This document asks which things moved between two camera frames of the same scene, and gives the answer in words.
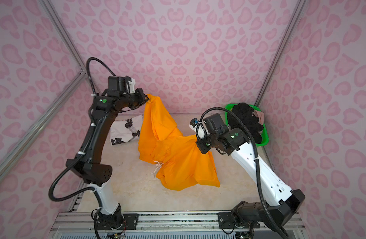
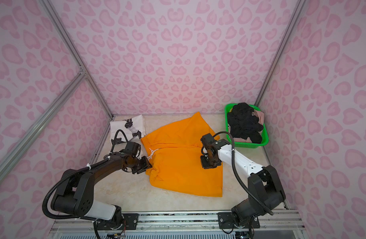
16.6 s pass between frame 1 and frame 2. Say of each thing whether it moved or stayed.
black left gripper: moved
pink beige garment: stayed
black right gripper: moved
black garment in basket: stayed
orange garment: moved
